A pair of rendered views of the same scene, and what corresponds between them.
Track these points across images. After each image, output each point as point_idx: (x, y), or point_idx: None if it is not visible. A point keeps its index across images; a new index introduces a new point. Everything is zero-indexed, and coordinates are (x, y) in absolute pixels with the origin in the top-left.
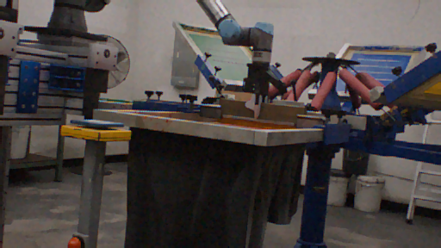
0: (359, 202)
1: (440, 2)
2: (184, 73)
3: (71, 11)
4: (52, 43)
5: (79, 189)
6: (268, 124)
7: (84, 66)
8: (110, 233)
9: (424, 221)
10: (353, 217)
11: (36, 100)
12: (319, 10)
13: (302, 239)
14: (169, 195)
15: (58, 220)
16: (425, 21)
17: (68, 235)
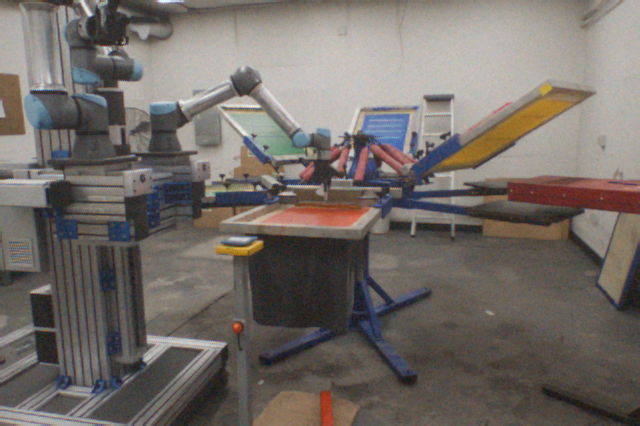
0: (373, 227)
1: (419, 55)
2: (207, 132)
3: (168, 136)
4: (155, 163)
5: None
6: (335, 205)
7: (189, 181)
8: (185, 291)
9: (423, 234)
10: (371, 240)
11: (159, 215)
12: (322, 67)
13: None
14: (285, 277)
15: None
16: (408, 72)
17: (151, 299)
